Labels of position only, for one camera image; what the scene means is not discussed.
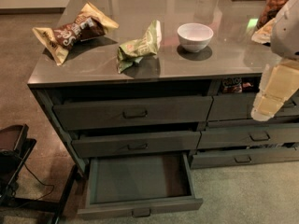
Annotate open bottom left drawer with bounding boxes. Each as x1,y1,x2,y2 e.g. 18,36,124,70
78,153,203,220

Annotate top left drawer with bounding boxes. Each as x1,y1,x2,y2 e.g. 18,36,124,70
53,96,212,131

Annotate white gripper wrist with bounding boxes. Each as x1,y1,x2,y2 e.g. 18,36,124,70
250,59,299,121

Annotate grey drawer cabinet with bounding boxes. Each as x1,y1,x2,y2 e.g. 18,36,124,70
28,0,299,207

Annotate top right drawer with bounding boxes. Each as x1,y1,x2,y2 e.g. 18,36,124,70
207,92,299,121

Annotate brown and yellow chip bag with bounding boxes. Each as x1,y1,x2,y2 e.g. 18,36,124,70
32,2,119,65

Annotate snack packets in drawer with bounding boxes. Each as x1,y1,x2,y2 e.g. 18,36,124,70
221,77,258,93

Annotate middle right drawer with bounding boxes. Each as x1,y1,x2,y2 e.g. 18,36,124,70
197,125,299,149

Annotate glass jar of nuts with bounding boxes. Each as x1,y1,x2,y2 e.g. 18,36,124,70
256,0,289,29

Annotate white ceramic bowl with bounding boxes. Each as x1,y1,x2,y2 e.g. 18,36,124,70
178,23,214,52

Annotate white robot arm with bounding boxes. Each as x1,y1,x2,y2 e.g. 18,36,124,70
250,0,299,121

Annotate green jalapeno chip bag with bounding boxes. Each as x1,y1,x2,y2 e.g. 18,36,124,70
117,20,162,74

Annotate middle left drawer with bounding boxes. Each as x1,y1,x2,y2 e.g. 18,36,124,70
72,131,201,158

